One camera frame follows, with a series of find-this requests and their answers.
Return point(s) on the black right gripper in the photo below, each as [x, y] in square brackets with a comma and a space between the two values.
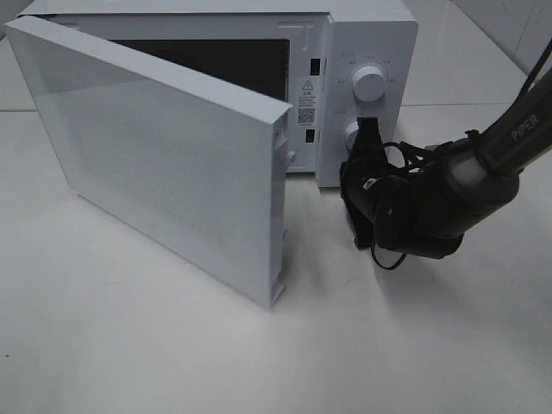
[375, 192]

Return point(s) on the white dial knob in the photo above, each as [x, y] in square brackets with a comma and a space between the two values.
[369, 82]
[350, 134]

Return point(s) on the white microwave door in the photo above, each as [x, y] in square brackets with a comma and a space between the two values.
[192, 161]

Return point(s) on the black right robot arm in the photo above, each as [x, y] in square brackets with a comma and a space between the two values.
[422, 200]

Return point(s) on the white warning label sticker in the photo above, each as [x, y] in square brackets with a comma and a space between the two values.
[307, 94]

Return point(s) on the white microwave oven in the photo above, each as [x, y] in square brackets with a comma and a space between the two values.
[241, 55]

